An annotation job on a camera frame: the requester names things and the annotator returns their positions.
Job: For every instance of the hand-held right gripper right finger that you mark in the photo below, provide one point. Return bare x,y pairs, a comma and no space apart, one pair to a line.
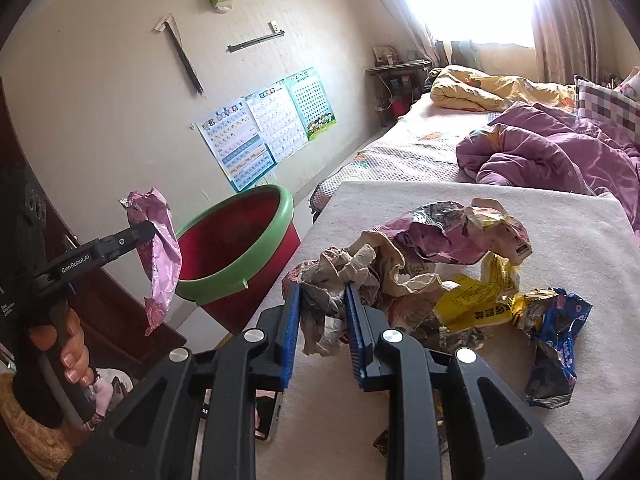
354,330

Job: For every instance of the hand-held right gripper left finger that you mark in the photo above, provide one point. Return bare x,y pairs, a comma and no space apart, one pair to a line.
291,330

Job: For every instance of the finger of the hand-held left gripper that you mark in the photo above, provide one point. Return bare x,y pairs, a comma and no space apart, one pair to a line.
127,242

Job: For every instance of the grey white wrapper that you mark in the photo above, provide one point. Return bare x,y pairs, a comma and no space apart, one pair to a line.
320,305

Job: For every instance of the pink foil wrapper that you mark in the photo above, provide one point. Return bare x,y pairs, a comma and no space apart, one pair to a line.
162,265

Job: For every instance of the beige printed wrapper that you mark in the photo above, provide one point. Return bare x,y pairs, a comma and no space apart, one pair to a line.
400,280

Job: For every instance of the red bucket with green rim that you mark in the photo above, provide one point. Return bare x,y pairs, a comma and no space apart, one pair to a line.
225,250

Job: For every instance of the yellow wrapper with black print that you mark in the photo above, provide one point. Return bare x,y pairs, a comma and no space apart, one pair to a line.
465,305

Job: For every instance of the pink silver wrapper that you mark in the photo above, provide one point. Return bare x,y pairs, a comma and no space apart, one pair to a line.
440,230

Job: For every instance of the small gold brown wrapper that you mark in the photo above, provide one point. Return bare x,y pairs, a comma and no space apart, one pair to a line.
532,310

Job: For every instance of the pale pink wrapper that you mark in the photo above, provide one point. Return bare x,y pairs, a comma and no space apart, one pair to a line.
505,230

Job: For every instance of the blue wrapper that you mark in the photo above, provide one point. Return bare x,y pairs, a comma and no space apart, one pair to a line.
555,355

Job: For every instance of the person's left hand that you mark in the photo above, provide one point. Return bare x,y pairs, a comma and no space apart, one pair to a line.
75,355

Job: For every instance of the smartphone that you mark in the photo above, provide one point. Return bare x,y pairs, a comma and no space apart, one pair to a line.
270,415

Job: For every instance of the dark crumpled wrapper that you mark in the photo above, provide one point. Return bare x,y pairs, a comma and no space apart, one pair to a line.
450,337

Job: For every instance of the small dark wrapper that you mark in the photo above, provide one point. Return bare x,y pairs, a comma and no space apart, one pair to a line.
382,442

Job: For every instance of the wicker basket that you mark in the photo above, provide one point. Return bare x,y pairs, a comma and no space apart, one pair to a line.
25,445

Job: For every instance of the bed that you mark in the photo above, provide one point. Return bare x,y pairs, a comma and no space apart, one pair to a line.
415,145

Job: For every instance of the cream mat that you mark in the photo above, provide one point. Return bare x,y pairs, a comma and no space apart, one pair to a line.
560,240

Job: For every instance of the dark desk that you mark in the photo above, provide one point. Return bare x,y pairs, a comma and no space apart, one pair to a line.
397,67

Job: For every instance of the purple quilt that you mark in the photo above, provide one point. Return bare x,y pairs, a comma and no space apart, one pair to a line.
550,145

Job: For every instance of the yellow quilt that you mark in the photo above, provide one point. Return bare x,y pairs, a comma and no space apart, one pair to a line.
480,90

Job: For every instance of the brown patterned curtain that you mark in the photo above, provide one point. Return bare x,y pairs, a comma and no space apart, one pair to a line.
565,25
400,10

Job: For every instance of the checked pillow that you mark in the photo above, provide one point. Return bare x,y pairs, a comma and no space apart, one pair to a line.
610,105

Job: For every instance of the pink pillow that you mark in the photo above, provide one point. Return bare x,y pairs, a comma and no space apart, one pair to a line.
631,82

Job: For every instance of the blue bordered wall poster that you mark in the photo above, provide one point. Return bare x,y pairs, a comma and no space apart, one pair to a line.
235,145

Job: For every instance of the white chart wall poster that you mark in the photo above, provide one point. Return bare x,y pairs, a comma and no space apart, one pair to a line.
277,122

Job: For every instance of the long black wall rail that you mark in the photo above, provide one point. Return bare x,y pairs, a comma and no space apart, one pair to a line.
182,57

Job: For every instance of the green grid wall poster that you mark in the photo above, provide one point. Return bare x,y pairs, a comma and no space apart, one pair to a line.
310,102

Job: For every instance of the short black wall rail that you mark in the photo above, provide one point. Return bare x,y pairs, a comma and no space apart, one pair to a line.
255,41

